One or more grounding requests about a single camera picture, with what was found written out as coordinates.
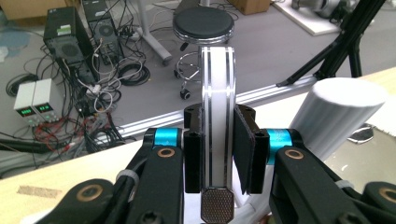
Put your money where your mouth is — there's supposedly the brown cardboard box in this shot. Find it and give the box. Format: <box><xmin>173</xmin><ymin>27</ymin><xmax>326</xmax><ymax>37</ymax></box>
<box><xmin>226</xmin><ymin>0</ymin><xmax>272</xmax><ymax>16</ymax></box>

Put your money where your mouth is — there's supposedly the black cable loop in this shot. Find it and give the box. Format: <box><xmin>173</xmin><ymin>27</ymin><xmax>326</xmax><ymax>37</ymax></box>
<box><xmin>6</xmin><ymin>72</ymin><xmax>40</xmax><ymax>98</ymax></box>

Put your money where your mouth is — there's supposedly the black round stool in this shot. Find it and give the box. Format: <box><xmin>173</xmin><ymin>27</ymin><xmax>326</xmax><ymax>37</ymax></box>
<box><xmin>172</xmin><ymin>6</ymin><xmax>235</xmax><ymax>101</ymax></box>

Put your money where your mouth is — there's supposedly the grey bench power supply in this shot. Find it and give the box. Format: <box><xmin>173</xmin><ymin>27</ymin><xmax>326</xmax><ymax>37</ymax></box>
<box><xmin>32</xmin><ymin>77</ymin><xmax>59</xmax><ymax>123</ymax></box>
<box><xmin>13</xmin><ymin>81</ymin><xmax>39</xmax><ymax>127</ymax></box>

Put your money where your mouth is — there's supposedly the black metal stand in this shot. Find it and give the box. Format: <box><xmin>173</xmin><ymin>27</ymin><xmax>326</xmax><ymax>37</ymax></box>
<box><xmin>276</xmin><ymin>0</ymin><xmax>388</xmax><ymax>89</ymax></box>

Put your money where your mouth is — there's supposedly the white table frame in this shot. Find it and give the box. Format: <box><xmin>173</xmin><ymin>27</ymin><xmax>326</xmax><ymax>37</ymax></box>
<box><xmin>135</xmin><ymin>0</ymin><xmax>174</xmax><ymax>66</ymax></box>

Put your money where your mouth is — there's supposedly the coiled black cable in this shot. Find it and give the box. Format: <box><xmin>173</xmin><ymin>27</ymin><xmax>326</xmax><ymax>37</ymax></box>
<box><xmin>117</xmin><ymin>61</ymin><xmax>151</xmax><ymax>87</ymax></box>

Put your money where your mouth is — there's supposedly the tangle of cables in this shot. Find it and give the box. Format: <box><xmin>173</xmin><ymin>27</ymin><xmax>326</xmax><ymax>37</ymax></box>
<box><xmin>0</xmin><ymin>46</ymin><xmax>152</xmax><ymax>164</ymax></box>

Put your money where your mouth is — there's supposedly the teal round mat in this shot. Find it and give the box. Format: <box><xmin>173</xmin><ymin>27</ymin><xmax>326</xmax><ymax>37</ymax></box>
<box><xmin>0</xmin><ymin>28</ymin><xmax>33</xmax><ymax>59</ymax></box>

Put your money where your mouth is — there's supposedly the white key stand with post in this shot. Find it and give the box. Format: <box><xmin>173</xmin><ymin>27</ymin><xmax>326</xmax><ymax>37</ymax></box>
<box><xmin>234</xmin><ymin>77</ymin><xmax>389</xmax><ymax>224</ymax></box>

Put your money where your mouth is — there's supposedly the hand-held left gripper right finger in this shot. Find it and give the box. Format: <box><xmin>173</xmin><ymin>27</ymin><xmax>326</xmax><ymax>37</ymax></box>
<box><xmin>233</xmin><ymin>104</ymin><xmax>271</xmax><ymax>196</ymax></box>

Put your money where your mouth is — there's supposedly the white board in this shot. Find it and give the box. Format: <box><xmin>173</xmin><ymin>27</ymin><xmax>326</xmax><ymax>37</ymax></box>
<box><xmin>274</xmin><ymin>0</ymin><xmax>344</xmax><ymax>37</ymax></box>

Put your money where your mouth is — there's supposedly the black computer tower green label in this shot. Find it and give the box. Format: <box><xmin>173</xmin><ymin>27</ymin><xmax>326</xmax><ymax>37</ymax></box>
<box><xmin>42</xmin><ymin>6</ymin><xmax>101</xmax><ymax>86</ymax></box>

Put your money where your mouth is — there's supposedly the white foam mat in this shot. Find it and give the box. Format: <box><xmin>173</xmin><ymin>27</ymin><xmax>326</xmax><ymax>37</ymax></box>
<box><xmin>372</xmin><ymin>101</ymin><xmax>396</xmax><ymax>138</ymax></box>

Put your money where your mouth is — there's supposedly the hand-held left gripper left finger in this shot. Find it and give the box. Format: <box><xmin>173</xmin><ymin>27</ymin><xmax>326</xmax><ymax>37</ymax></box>
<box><xmin>183</xmin><ymin>103</ymin><xmax>205</xmax><ymax>194</ymax></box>

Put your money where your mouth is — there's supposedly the grey robot part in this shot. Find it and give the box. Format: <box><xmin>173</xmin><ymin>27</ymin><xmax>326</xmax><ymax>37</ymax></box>
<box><xmin>291</xmin><ymin>0</ymin><xmax>345</xmax><ymax>19</ymax></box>

